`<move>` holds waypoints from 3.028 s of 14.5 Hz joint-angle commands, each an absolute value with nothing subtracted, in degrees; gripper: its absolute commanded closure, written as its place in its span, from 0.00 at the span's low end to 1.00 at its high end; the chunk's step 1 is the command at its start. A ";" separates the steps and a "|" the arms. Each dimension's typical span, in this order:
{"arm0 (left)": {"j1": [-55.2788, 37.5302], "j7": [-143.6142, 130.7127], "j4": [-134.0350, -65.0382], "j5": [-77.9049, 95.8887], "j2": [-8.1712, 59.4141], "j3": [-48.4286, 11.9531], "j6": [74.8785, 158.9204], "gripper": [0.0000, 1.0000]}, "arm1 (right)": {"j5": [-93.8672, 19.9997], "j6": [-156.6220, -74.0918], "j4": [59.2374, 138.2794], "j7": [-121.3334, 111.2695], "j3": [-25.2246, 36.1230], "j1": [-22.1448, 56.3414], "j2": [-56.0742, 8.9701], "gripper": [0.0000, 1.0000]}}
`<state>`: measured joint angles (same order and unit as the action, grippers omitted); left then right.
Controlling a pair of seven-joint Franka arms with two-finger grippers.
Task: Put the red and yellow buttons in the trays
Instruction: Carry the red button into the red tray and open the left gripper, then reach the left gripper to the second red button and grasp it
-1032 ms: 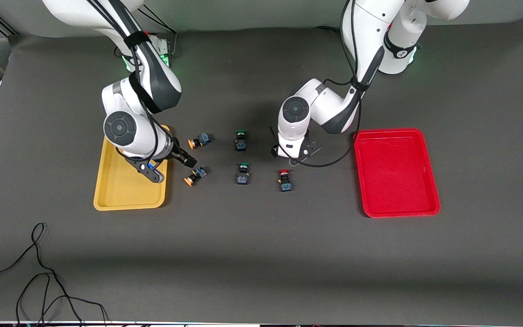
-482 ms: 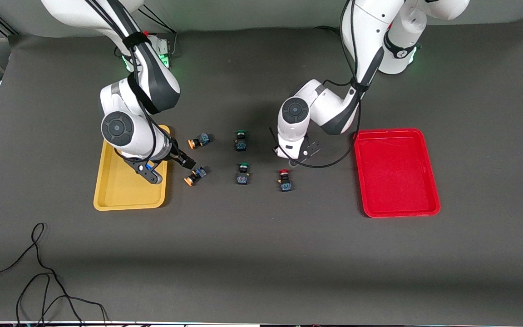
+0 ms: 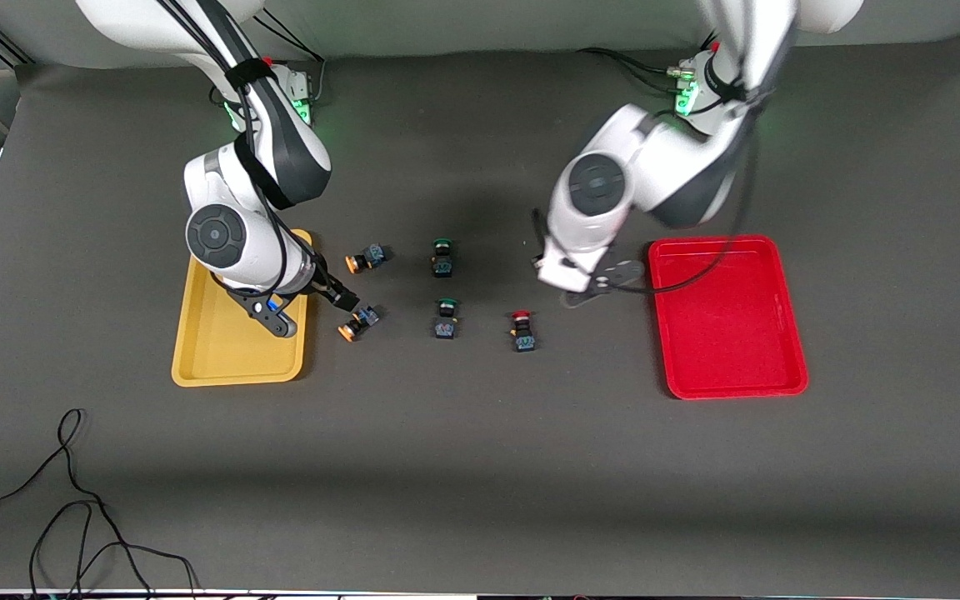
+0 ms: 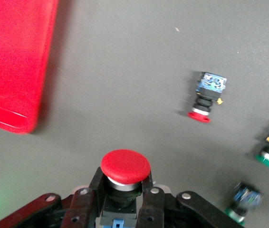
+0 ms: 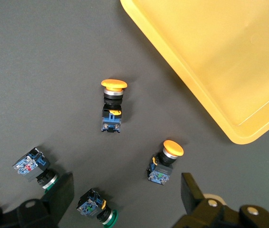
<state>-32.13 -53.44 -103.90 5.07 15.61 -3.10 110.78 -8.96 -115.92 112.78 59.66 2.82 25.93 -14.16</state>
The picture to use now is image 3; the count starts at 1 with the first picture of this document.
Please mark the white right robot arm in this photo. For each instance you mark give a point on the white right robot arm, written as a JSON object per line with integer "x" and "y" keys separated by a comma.
{"x": 280, "y": 150}

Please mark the dark grey table cloth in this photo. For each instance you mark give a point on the dark grey table cloth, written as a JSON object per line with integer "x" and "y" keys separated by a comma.
{"x": 480, "y": 467}

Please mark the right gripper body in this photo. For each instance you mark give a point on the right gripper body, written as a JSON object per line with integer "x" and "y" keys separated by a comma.
{"x": 327, "y": 288}

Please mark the red plastic tray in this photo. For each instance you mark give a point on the red plastic tray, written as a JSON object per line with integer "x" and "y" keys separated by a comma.
{"x": 722, "y": 350}

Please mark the green push button switch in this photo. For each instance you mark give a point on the green push button switch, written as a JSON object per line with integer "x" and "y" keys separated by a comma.
{"x": 447, "y": 321}
{"x": 443, "y": 260}

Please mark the orange push button switch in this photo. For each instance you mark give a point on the orange push button switch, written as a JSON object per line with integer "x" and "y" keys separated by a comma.
{"x": 367, "y": 258}
{"x": 361, "y": 323}

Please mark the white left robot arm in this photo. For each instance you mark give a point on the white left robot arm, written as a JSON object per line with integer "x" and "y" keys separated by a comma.
{"x": 663, "y": 167}

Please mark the yellow plastic tray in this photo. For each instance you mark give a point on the yellow plastic tray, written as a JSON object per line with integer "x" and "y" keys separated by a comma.
{"x": 222, "y": 358}

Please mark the red push button yellow tag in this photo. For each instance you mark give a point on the red push button yellow tag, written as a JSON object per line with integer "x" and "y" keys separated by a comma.
{"x": 522, "y": 333}

